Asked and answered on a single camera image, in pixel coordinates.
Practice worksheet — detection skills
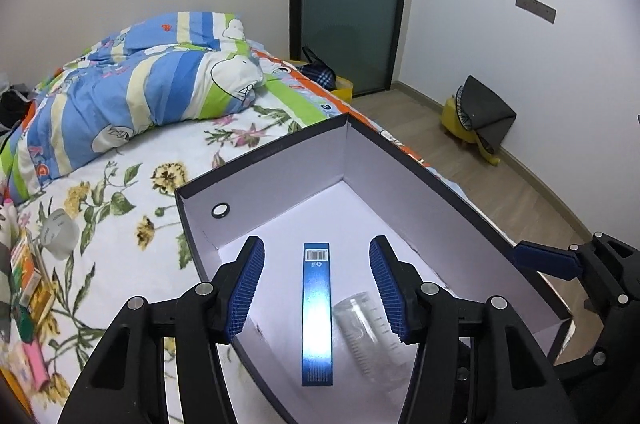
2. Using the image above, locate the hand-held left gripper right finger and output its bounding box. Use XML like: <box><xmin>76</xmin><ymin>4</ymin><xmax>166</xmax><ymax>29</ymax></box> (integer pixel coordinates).
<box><xmin>368</xmin><ymin>234</ymin><xmax>578</xmax><ymax>424</ymax></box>

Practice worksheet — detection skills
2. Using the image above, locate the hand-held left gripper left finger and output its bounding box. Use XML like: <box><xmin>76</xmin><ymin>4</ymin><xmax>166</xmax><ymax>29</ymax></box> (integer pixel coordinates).
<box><xmin>57</xmin><ymin>235</ymin><xmax>266</xmax><ymax>424</ymax></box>

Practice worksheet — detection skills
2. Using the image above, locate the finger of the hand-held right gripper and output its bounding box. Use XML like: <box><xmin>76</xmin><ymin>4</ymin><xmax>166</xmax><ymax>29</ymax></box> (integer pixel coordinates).
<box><xmin>552</xmin><ymin>339</ymin><xmax>617</xmax><ymax>382</ymax></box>
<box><xmin>512</xmin><ymin>233</ymin><xmax>609</xmax><ymax>281</ymax></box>

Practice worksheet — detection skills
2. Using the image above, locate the clear measuring cup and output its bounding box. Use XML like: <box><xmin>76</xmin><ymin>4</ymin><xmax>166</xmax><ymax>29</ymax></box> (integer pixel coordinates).
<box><xmin>332</xmin><ymin>288</ymin><xmax>418</xmax><ymax>387</ymax></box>

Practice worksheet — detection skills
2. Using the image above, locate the blue slim carton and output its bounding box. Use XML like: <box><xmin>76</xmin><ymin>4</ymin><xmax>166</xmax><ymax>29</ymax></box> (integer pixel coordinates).
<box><xmin>300</xmin><ymin>243</ymin><xmax>335</xmax><ymax>387</ymax></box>

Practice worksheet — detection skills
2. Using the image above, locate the black cardboard box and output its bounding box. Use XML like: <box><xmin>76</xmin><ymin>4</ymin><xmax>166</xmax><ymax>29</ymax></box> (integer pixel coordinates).
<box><xmin>175</xmin><ymin>113</ymin><xmax>573</xmax><ymax>424</ymax></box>

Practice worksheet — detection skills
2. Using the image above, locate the yellow medicine box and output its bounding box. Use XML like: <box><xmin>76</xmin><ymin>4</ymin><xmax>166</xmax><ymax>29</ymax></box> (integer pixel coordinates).
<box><xmin>20</xmin><ymin>284</ymin><xmax>56</xmax><ymax>325</ymax></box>

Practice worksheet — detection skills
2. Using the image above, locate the pink pencil case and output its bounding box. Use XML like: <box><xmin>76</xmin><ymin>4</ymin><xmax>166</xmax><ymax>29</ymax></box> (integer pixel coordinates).
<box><xmin>22</xmin><ymin>339</ymin><xmax>51</xmax><ymax>390</ymax></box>

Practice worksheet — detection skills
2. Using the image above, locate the white floral blanket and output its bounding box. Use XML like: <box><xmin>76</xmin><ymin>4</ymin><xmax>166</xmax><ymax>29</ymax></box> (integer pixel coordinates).
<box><xmin>0</xmin><ymin>102</ymin><xmax>336</xmax><ymax>424</ymax></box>

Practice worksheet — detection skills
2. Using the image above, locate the dark grey cushion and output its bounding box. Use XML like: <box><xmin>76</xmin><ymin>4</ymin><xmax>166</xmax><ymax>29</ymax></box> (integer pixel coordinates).
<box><xmin>459</xmin><ymin>74</ymin><xmax>517</xmax><ymax>155</ymax></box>

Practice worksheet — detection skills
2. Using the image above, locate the yellow stool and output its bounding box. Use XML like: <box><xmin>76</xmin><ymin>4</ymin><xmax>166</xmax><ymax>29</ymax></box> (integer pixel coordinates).
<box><xmin>441</xmin><ymin>97</ymin><xmax>502</xmax><ymax>167</ymax></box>

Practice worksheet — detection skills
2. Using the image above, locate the yellow bin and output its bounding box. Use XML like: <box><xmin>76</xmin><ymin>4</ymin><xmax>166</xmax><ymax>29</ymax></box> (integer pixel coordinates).
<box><xmin>292</xmin><ymin>60</ymin><xmax>354</xmax><ymax>98</ymax></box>

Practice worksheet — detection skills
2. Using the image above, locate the small green tube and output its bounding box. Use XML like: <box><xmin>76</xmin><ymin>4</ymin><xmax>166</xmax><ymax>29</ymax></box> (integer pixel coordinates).
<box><xmin>12</xmin><ymin>307</ymin><xmax>36</xmax><ymax>342</ymax></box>

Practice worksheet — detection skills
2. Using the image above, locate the dark plaid bag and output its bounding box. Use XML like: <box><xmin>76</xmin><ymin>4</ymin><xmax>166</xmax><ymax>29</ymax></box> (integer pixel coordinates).
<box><xmin>301</xmin><ymin>47</ymin><xmax>337</xmax><ymax>90</ymax></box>

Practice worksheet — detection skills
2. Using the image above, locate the striped cartoon duvet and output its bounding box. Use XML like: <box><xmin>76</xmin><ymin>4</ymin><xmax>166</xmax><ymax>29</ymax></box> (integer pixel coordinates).
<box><xmin>0</xmin><ymin>10</ymin><xmax>266</xmax><ymax>205</ymax></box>

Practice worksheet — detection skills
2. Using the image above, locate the frosted glass door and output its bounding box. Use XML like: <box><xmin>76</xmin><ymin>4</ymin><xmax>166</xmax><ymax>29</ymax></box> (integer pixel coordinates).
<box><xmin>290</xmin><ymin>0</ymin><xmax>413</xmax><ymax>98</ymax></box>

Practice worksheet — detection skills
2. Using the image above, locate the black jacket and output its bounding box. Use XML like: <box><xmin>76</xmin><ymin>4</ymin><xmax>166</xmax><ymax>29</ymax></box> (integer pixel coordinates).
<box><xmin>0</xmin><ymin>77</ymin><xmax>36</xmax><ymax>135</ymax></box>

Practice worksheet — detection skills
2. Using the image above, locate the grey wall switch plate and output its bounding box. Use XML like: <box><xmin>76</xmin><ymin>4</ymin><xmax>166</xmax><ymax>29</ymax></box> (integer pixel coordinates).
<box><xmin>516</xmin><ymin>0</ymin><xmax>557</xmax><ymax>25</ymax></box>

